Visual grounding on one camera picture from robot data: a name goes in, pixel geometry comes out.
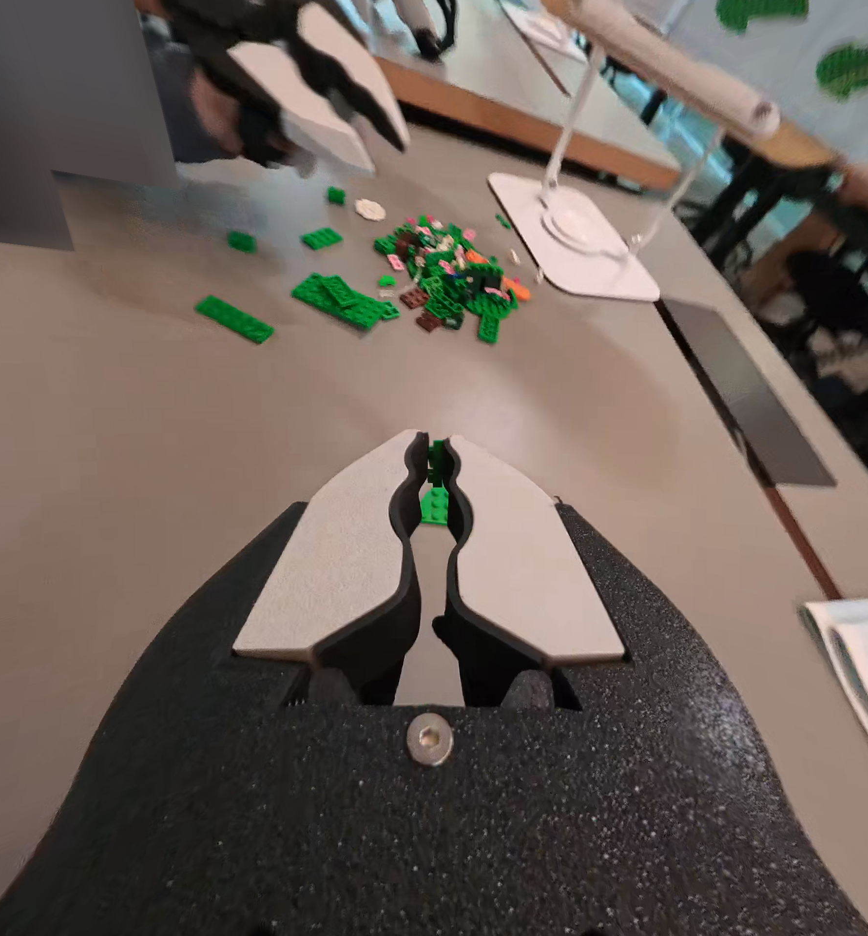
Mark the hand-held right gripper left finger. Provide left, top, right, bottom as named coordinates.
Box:
left=231, top=429, right=432, bottom=704

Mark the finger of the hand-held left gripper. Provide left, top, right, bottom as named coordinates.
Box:
left=228, top=39, right=378, bottom=176
left=297, top=2, right=412, bottom=154

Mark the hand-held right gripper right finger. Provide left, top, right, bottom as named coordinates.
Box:
left=432, top=435, right=628, bottom=708

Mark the green half-round lego plate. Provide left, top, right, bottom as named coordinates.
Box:
left=419, top=437, right=455, bottom=529

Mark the pile of small lego pieces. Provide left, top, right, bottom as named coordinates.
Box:
left=373, top=214, right=534, bottom=346

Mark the large green lego plate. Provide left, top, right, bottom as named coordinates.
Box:
left=291, top=273, right=403, bottom=332

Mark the long green lego plate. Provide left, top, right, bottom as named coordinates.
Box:
left=194, top=294, right=275, bottom=345

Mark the person's left hand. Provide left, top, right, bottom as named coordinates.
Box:
left=187, top=72, right=250, bottom=162

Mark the wood-edged background table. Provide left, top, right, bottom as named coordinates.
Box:
left=371, top=0, right=683, bottom=193

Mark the white desk lamp clear stand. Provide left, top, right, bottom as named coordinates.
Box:
left=488, top=0, right=783, bottom=303

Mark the black office chair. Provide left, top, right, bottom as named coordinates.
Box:
left=686, top=139, right=868, bottom=506

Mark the black desk cable flap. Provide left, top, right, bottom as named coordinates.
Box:
left=656, top=296, right=838, bottom=488

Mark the green wall decal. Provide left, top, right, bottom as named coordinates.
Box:
left=815, top=44, right=868, bottom=101
left=716, top=0, right=809, bottom=34

